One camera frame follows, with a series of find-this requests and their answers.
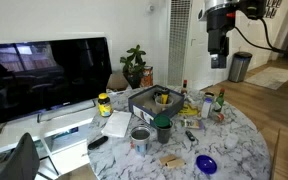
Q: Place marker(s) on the potted green plant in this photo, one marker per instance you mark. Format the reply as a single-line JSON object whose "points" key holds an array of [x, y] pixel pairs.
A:
{"points": [[133, 66]]}

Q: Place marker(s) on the silver metal tumbler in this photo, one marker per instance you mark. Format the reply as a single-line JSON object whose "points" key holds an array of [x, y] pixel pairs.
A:
{"points": [[140, 137]]}

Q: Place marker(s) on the yellow vitamin bottle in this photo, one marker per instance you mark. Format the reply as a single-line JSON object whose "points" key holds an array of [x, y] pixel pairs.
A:
{"points": [[104, 105]]}

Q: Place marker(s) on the yellow package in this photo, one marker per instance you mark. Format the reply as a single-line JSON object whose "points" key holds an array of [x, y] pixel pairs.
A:
{"points": [[189, 110]]}

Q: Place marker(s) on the white cup in box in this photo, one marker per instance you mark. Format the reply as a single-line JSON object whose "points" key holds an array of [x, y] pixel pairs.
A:
{"points": [[163, 105]]}

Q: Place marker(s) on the yellow bottle in box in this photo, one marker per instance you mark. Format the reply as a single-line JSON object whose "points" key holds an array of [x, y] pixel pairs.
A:
{"points": [[164, 95]]}

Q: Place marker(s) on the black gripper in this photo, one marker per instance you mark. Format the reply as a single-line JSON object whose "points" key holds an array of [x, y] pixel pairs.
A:
{"points": [[219, 50]]}

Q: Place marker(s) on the green glass bottle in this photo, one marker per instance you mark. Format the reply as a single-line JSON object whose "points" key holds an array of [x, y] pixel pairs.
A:
{"points": [[219, 101]]}

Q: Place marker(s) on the black flat screen television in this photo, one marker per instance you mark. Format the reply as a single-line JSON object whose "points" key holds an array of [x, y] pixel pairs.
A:
{"points": [[41, 76]]}

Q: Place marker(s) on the white bottle blue cap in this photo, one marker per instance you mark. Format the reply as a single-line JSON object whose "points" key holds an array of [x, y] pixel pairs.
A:
{"points": [[206, 107]]}

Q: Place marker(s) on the blue round lid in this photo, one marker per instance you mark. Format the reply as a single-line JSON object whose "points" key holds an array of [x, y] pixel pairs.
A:
{"points": [[206, 164]]}

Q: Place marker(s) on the dark cup with green lid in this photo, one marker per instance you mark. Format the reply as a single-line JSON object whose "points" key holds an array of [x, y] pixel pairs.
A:
{"points": [[163, 126]]}

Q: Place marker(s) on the white tv stand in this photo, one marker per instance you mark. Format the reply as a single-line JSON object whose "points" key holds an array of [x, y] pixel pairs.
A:
{"points": [[62, 134]]}

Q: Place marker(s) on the beige floor rug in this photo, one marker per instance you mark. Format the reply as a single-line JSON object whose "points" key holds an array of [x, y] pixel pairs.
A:
{"points": [[272, 78]]}

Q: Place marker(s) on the hot sauce bottle red cap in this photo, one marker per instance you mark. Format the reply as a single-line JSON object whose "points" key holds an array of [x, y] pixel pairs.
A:
{"points": [[184, 87]]}

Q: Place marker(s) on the orange snack box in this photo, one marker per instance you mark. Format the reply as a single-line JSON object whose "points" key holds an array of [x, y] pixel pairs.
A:
{"points": [[147, 79]]}

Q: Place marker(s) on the black remote control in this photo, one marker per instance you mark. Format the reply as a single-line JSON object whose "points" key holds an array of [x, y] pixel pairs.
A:
{"points": [[95, 144]]}

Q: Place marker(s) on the black office chair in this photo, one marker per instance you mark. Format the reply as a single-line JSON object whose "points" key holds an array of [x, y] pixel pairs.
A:
{"points": [[24, 161]]}

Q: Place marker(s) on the small jar red lid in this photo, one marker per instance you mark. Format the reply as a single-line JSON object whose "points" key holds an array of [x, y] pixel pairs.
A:
{"points": [[217, 116]]}

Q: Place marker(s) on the green toy car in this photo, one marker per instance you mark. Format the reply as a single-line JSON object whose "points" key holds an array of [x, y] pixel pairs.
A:
{"points": [[190, 135]]}

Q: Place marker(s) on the wooden block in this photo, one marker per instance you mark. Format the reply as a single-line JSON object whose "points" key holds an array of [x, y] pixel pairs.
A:
{"points": [[175, 163], [166, 159]]}

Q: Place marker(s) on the lower wooden block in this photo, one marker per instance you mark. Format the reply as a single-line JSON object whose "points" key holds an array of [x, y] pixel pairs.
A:
{"points": [[175, 163]]}

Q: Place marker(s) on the upper wooden block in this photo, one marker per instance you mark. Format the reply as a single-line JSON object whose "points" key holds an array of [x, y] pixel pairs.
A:
{"points": [[166, 159]]}

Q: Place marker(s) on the silver trash can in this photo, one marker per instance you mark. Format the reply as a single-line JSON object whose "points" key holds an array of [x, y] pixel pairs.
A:
{"points": [[239, 66]]}

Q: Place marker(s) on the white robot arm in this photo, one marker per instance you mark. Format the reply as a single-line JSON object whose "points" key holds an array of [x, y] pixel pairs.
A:
{"points": [[220, 17]]}

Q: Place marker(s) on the dark blue cardboard box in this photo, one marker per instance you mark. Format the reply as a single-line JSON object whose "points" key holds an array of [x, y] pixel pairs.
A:
{"points": [[146, 104]]}

